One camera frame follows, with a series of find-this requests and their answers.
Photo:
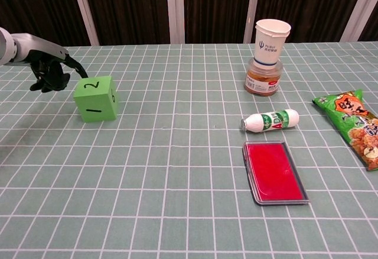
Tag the green snack bag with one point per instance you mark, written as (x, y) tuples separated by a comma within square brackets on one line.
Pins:
[(354, 120)]

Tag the white paper cup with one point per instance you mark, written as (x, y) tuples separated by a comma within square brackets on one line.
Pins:
[(270, 46)]

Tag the green grid tablecloth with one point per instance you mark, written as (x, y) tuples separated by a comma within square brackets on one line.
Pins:
[(177, 152)]

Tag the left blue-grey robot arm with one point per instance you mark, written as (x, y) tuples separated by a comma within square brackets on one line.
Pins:
[(4, 46)]

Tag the dark curtain backdrop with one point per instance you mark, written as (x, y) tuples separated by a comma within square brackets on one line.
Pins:
[(133, 4)]

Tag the green numbered foam cube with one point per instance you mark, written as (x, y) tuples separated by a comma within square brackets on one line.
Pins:
[(94, 105)]

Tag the clear jar with amber contents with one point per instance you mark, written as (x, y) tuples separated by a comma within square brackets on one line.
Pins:
[(261, 86)]

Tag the red ink pad case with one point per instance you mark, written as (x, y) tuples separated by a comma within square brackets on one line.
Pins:
[(274, 173)]

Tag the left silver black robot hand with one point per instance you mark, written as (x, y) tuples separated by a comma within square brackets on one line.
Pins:
[(38, 46)]

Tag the white green drink bottle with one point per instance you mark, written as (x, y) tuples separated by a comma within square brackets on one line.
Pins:
[(265, 121)]

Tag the white frame post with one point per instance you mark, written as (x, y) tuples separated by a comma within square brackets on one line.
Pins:
[(174, 10), (85, 19), (251, 10), (357, 10)]

